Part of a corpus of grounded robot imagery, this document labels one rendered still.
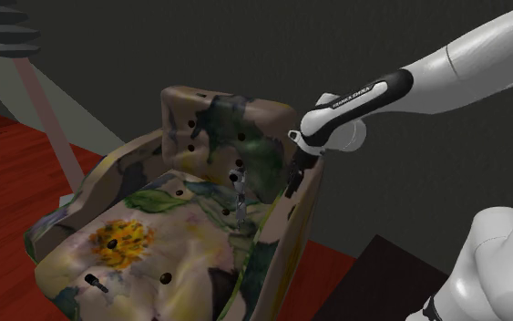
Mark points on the grey patterned slender bottle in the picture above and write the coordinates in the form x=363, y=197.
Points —
x=240, y=200

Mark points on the dark spiral staircase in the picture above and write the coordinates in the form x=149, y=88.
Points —
x=5, y=29

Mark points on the floral patterned armchair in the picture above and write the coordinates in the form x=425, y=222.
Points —
x=171, y=240

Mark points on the pink floor lamp pole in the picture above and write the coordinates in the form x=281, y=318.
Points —
x=51, y=124

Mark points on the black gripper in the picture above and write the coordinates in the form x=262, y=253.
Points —
x=297, y=170

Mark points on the small black screw-like object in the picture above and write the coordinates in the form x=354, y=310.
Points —
x=95, y=283

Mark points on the dark robot stand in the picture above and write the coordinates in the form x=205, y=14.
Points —
x=380, y=284

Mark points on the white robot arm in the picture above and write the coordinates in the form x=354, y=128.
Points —
x=482, y=57

